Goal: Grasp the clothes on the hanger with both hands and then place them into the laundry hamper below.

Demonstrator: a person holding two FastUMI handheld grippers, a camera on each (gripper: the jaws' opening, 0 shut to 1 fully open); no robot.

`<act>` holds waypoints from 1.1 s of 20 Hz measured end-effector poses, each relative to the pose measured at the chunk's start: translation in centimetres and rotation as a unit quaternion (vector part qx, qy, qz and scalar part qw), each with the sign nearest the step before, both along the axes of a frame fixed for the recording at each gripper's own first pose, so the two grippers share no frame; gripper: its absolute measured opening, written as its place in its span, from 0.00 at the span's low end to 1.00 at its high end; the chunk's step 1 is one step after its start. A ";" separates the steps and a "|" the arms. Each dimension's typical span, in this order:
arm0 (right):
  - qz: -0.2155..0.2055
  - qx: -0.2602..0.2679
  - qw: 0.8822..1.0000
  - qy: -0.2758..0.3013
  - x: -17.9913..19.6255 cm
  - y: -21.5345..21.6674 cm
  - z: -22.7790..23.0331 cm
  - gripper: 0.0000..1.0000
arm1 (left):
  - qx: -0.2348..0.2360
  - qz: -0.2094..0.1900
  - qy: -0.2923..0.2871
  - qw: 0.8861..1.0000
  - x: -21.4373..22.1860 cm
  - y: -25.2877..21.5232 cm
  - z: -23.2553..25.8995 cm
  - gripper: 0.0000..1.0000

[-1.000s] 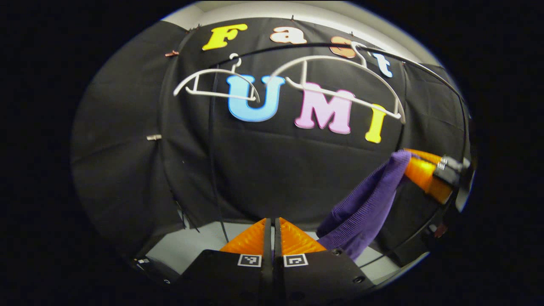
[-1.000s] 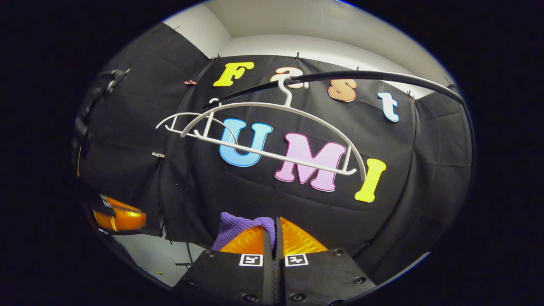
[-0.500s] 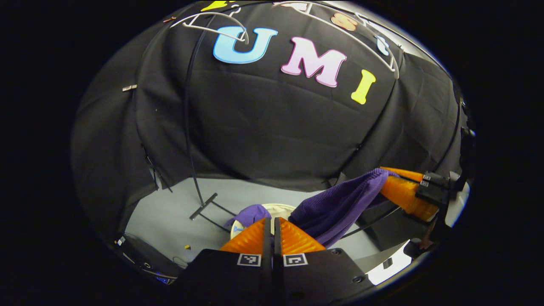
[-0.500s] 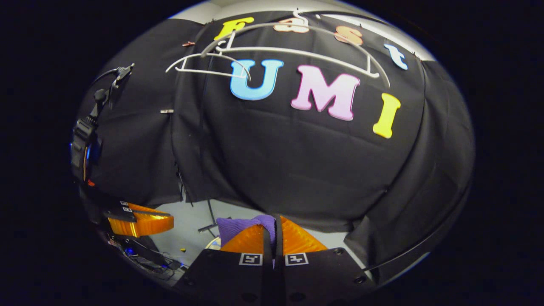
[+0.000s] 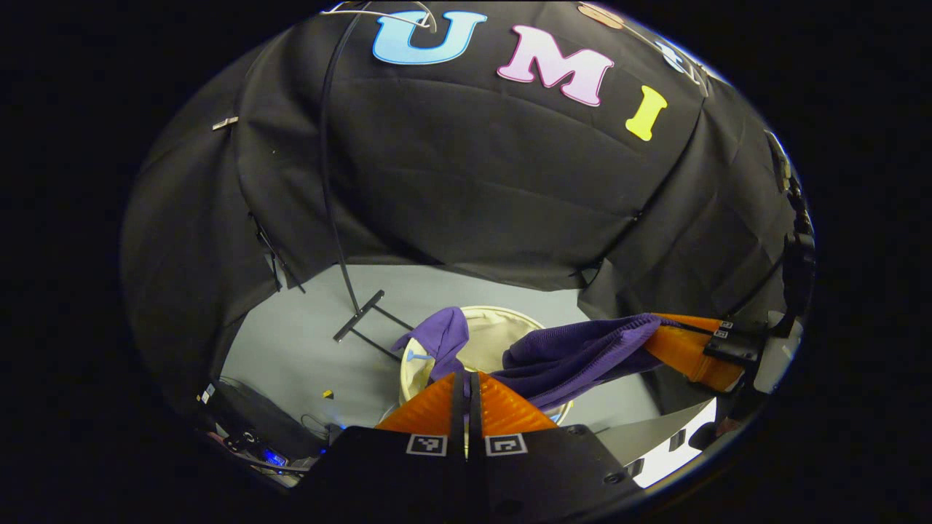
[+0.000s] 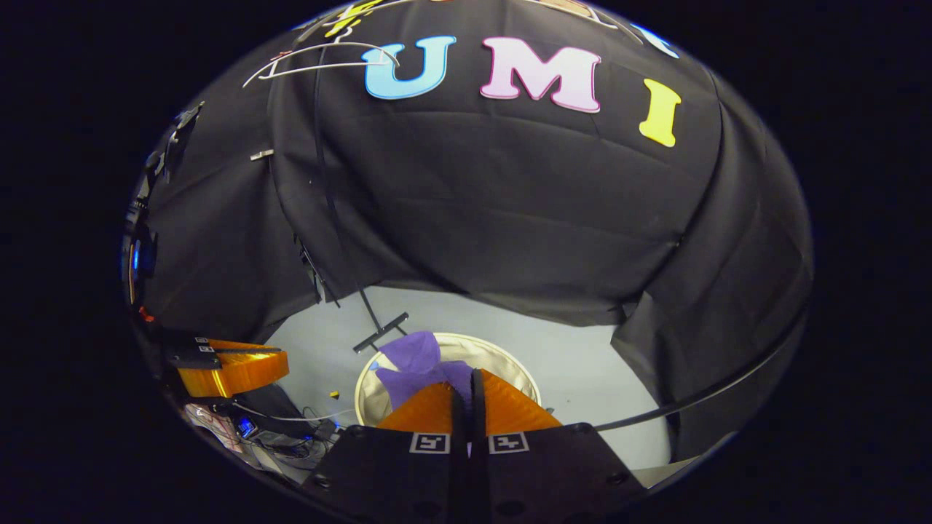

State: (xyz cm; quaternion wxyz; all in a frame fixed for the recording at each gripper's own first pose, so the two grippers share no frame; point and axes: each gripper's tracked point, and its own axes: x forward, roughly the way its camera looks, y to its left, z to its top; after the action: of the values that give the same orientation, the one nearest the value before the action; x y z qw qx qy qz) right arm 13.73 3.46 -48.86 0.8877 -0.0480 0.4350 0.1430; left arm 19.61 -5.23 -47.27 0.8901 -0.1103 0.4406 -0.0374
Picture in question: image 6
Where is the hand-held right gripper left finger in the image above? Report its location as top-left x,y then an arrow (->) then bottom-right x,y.
299,368 -> 470,524

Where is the purple ribbed shirt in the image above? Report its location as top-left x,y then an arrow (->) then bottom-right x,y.
375,331 -> 474,412

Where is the white plastic clothes hanger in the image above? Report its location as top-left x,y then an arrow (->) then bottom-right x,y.
244,42 -> 401,88
291,0 -> 645,46

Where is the dark device with blue light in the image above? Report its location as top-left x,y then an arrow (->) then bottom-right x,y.
120,211 -> 159,306

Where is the tangle of black cables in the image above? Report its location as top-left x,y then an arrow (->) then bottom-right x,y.
233,397 -> 349,470

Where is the cream round laundry hamper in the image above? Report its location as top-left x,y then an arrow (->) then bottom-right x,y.
355,333 -> 542,430

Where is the black wall-mounted device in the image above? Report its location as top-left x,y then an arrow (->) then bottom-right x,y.
162,102 -> 206,183

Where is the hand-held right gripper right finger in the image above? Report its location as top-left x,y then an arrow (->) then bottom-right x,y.
470,368 -> 649,524

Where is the thin black cable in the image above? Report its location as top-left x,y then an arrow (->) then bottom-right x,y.
593,309 -> 809,432

